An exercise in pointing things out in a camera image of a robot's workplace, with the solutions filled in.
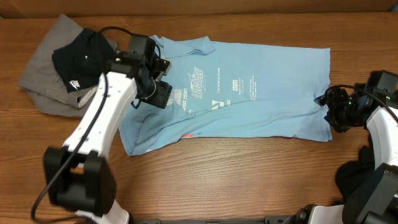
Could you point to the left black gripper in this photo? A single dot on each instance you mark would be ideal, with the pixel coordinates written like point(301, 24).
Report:
point(161, 98)

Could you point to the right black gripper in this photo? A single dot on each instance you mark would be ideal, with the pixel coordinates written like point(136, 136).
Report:
point(333, 112)

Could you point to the light blue printed t-shirt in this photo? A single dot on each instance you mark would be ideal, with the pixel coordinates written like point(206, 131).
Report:
point(233, 90)

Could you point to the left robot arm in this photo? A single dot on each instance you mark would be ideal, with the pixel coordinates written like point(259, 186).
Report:
point(78, 175)

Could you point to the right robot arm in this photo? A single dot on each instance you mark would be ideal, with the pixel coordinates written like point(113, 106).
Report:
point(369, 185)

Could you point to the black shirt on right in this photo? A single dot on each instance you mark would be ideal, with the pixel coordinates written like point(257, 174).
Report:
point(352, 174)

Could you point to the folded black nike shirt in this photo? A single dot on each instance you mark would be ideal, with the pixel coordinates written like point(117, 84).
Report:
point(80, 63)

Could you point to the folded grey shirt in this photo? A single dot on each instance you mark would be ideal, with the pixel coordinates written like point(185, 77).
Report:
point(42, 82)

